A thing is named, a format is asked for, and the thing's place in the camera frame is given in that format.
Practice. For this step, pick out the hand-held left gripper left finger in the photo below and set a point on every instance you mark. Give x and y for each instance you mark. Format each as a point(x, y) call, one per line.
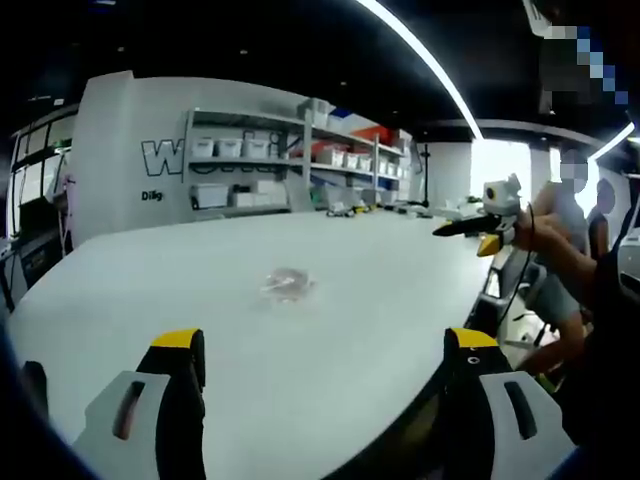
point(165, 400)

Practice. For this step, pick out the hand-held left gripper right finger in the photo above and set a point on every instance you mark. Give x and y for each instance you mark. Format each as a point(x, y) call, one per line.
point(492, 400)

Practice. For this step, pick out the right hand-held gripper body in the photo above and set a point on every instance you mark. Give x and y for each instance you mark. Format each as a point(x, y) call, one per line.
point(502, 200)

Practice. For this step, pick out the clear resealable plastic bag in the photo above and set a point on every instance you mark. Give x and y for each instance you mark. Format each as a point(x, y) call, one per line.
point(285, 285)

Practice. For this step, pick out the person's right hand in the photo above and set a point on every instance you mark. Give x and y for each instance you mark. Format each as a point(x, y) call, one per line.
point(537, 231)

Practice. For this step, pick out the black tripod stand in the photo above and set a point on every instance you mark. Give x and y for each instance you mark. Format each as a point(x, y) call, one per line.
point(426, 175)

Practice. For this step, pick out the white ceiling light strip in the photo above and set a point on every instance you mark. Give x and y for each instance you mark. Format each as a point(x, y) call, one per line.
point(430, 55)

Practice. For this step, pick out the grey metal storage shelf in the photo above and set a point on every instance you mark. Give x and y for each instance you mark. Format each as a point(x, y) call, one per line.
point(300, 160)

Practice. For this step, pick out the white storage bin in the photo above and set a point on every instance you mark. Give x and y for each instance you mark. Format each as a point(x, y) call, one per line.
point(229, 147)
point(256, 148)
point(202, 146)
point(210, 195)

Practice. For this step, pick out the white curved partition panel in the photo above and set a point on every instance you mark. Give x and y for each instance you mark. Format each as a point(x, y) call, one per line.
point(125, 160)

